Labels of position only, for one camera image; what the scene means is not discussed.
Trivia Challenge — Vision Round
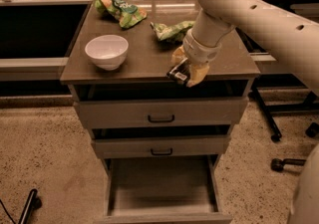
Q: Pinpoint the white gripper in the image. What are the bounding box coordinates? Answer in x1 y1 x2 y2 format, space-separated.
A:
171 30 221 88

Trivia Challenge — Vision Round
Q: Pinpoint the black rxbar chocolate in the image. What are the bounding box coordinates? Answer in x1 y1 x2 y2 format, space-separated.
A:
166 58 190 86

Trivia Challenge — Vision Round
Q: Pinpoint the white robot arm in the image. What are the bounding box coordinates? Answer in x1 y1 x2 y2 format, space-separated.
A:
182 0 319 224

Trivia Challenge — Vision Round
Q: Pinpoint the top grey drawer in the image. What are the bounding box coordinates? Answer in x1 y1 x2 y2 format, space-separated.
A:
74 97 248 129

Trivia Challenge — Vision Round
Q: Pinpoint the grey drawer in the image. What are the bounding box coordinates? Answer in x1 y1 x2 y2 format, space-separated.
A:
74 97 248 129
94 155 232 224
92 134 230 159

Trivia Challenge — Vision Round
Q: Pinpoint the grey drawer cabinet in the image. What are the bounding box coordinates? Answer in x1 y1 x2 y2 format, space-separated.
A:
60 0 261 169

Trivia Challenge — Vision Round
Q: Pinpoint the middle grey drawer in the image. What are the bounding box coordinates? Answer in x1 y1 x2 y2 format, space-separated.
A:
92 134 230 159

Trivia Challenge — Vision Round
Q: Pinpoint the bottom grey drawer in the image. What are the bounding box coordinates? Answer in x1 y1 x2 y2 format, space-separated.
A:
94 155 232 224

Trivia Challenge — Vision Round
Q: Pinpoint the crumpled green snack bag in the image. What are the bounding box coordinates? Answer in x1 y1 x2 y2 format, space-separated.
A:
151 21 194 43

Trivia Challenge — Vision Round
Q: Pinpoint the green chip bag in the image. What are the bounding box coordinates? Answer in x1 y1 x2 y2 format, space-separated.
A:
94 0 148 29

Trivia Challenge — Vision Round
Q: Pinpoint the white bowl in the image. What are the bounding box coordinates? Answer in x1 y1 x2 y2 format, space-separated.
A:
85 35 129 71

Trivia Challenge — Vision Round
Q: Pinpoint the black chair base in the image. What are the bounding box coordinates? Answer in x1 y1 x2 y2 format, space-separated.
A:
270 122 319 172

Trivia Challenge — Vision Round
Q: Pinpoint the black stand leg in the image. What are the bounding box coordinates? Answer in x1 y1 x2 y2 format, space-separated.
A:
0 188 42 224

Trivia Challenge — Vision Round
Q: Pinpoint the black table frame with caster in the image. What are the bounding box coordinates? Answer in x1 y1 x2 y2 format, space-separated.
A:
251 81 319 142

